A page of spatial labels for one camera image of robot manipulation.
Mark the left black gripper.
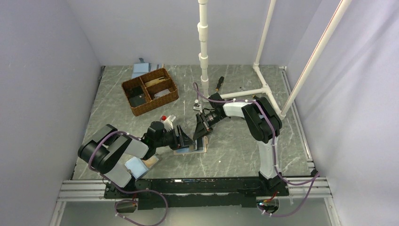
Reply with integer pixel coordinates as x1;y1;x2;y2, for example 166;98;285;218
155;125;195;151

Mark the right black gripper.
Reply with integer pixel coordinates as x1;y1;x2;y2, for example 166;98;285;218
193;111;223;141

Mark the tan blue card holder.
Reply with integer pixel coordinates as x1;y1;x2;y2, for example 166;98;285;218
174;136;208;155

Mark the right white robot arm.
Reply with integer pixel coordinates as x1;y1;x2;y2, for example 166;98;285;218
193;93;282;195

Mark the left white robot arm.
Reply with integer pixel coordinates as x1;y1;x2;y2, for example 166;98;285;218
78;121;196;198

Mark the blue orange card holder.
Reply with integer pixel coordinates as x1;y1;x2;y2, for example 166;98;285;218
125;154;162;180

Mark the tan card in basket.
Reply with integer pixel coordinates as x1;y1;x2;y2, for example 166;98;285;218
144;77;167;87

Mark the blue card holder at back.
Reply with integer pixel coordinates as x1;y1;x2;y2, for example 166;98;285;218
131;57;165;79

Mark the black orange screwdriver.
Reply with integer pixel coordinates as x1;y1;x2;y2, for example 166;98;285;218
215;76;224;92

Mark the brown wicker divided basket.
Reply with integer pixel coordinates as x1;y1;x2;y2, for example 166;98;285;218
121;68;179;116

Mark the black item in basket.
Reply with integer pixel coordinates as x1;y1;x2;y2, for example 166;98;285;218
128;86;147;107

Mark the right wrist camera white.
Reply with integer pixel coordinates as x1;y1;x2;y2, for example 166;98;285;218
193;99;203;113

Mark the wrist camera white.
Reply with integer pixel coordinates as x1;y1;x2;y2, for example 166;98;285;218
193;99;203;113
160;114;176;131

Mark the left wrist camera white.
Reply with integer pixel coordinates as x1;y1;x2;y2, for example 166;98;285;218
160;114;176;131

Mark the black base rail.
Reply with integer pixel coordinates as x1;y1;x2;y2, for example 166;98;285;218
104;175;289;210

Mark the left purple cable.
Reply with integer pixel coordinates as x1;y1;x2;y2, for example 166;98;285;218
88;130;169;226

